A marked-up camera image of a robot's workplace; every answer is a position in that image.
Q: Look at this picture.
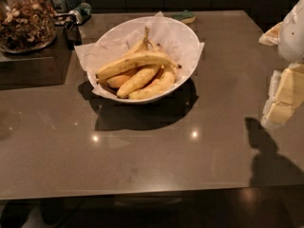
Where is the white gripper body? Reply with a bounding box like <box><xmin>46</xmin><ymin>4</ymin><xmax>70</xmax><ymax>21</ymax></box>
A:
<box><xmin>278</xmin><ymin>0</ymin><xmax>304</xmax><ymax>64</ymax></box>

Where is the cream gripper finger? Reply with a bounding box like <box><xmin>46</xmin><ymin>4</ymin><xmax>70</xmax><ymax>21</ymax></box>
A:
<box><xmin>261</xmin><ymin>63</ymin><xmax>304</xmax><ymax>129</ymax></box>
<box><xmin>258</xmin><ymin>22</ymin><xmax>282</xmax><ymax>46</ymax></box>

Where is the front right yellow banana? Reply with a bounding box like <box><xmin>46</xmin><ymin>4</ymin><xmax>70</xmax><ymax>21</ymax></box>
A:
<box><xmin>128</xmin><ymin>66</ymin><xmax>177</xmax><ymax>100</ymax></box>

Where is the top long yellow banana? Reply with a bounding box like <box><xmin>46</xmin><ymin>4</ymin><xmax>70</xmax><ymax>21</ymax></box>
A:
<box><xmin>96</xmin><ymin>50</ymin><xmax>181</xmax><ymax>81</ymax></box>

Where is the back yellow banana with stem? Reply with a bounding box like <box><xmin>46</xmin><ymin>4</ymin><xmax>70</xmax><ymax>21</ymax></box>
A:
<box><xmin>125</xmin><ymin>27</ymin><xmax>150</xmax><ymax>55</ymax></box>

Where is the white bowl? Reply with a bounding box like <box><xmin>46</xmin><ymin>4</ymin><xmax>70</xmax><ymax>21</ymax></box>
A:
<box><xmin>86</xmin><ymin>15</ymin><xmax>201</xmax><ymax>105</ymax></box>

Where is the middle yellow banana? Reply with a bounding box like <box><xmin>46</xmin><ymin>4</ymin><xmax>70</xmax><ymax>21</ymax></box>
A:
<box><xmin>117</xmin><ymin>65</ymin><xmax>161</xmax><ymax>98</ymax></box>

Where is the small orange-yellow banana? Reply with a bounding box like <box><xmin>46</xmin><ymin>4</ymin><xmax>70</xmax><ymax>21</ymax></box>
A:
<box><xmin>106</xmin><ymin>68</ymin><xmax>137</xmax><ymax>88</ymax></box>

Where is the green yellow sponge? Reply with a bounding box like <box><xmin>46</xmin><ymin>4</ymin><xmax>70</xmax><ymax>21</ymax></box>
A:
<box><xmin>172</xmin><ymin>9</ymin><xmax>196</xmax><ymax>25</ymax></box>

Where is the white paper liner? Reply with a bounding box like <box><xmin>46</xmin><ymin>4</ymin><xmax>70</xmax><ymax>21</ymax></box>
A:
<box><xmin>74</xmin><ymin>10</ymin><xmax>205</xmax><ymax>101</ymax></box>

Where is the dark raised platform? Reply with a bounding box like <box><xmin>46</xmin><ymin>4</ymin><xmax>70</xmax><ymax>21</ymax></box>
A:
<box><xmin>0</xmin><ymin>28</ymin><xmax>72</xmax><ymax>90</ymax></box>

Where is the glass jar of nuts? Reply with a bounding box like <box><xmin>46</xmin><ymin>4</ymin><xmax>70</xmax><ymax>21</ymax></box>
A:
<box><xmin>0</xmin><ymin>0</ymin><xmax>56</xmax><ymax>53</ymax></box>

